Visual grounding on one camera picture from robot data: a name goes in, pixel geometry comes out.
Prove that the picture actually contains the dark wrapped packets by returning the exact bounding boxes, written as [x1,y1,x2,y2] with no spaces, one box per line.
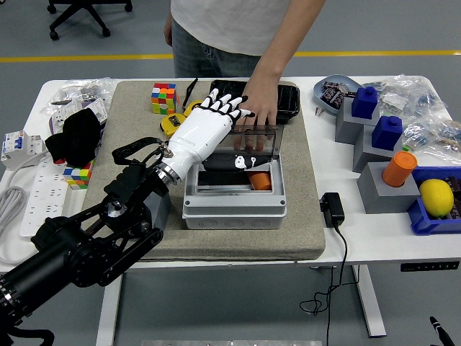
[321,81,357,109]

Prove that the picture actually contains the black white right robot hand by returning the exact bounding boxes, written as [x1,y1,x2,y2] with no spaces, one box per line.
[429,316,457,346]

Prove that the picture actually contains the white wall socket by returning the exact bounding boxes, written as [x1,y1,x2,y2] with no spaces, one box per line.
[48,107,75,135]

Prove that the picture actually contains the white power strip cable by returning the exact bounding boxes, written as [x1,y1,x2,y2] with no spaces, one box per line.
[0,150,51,267]

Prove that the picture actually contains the grey holder block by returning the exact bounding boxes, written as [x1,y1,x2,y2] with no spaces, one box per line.
[334,96,381,146]
[352,125,404,174]
[356,161,422,216]

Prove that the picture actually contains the white power strip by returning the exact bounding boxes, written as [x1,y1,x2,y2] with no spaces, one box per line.
[19,158,86,239]

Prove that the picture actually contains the black cloth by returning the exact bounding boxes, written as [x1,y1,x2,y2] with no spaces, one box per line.
[45,108,102,167]

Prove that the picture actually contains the yellow lemon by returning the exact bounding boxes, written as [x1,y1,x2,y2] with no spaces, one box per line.
[419,179,455,218]

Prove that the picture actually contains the black plastic case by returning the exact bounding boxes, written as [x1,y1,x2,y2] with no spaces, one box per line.
[210,79,301,125]

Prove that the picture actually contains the grey-brown mat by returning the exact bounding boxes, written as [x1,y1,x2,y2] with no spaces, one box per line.
[81,79,327,262]

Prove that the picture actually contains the grey electrical box clear lid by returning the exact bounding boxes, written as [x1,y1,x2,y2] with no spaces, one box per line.
[182,124,288,231]

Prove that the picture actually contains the black power adapter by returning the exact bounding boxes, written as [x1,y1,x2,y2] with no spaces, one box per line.
[320,192,346,229]

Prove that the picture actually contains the thin black strap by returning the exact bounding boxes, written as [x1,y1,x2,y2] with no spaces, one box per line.
[182,77,200,109]

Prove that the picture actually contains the white table leg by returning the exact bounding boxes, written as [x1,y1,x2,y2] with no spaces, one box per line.
[95,272,125,346]
[351,265,388,339]

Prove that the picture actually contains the blue storage bin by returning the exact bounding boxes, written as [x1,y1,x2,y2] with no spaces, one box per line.
[406,166,461,237]

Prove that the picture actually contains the white packaged part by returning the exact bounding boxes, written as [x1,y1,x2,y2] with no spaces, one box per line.
[85,97,109,125]

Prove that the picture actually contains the yellow tape measure black strap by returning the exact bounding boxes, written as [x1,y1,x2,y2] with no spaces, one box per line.
[159,112,188,140]

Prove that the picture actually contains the grey block with round hole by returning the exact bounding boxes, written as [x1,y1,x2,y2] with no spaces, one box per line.
[146,190,172,237]

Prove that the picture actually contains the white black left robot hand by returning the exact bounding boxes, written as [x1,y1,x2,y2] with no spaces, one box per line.
[164,87,274,181]

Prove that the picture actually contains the orange cylinder battery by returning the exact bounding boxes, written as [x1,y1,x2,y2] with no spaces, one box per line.
[247,171,273,191]
[381,151,419,188]

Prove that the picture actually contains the black office chair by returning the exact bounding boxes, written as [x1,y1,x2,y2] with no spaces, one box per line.
[46,0,134,41]

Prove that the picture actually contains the clear plastic parts bags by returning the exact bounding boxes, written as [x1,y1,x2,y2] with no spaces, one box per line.
[41,77,118,118]

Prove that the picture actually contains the blue-grey dish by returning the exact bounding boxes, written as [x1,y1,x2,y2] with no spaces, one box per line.
[312,74,363,116]

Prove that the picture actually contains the person's left hand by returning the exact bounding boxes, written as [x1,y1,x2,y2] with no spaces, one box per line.
[233,81,280,152]

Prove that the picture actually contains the black table control panel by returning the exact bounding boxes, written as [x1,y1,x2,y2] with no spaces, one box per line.
[399,261,461,273]

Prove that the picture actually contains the white circuit breaker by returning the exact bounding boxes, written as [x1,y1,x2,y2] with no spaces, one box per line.
[1,130,46,170]

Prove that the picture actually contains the black adapter cord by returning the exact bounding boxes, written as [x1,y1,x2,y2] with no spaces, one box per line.
[299,223,357,346]

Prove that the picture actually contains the blue block with knob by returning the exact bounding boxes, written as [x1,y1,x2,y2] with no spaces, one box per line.
[370,115,403,151]
[351,86,379,119]

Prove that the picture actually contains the clear bags of components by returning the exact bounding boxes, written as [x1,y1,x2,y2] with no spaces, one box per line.
[363,74,461,163]

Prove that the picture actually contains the colourful puzzle cube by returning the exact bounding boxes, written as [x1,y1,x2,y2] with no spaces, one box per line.
[63,160,97,191]
[151,82,179,115]

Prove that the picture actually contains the person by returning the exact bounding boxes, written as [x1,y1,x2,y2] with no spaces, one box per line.
[164,0,327,79]

